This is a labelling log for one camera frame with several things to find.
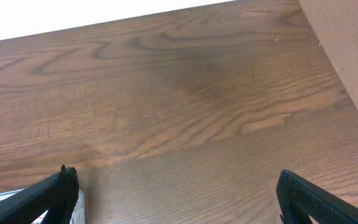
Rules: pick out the clear plastic container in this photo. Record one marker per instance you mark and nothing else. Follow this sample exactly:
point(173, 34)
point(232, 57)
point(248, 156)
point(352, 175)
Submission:
point(77, 217)

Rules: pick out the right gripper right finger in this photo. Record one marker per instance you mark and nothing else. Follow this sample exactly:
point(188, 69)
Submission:
point(302, 202)

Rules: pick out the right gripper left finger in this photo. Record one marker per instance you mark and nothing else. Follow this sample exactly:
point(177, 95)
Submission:
point(55, 197)

